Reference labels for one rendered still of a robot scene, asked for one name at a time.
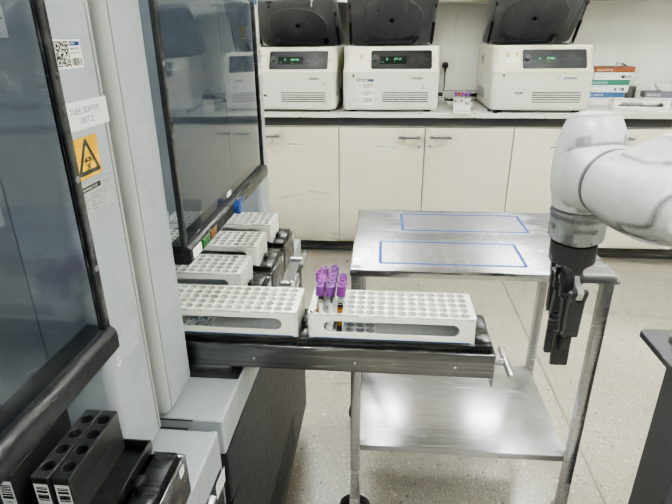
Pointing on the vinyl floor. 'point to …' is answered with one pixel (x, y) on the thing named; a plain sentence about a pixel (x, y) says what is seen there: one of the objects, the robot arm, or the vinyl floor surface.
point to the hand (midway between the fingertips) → (557, 342)
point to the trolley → (412, 418)
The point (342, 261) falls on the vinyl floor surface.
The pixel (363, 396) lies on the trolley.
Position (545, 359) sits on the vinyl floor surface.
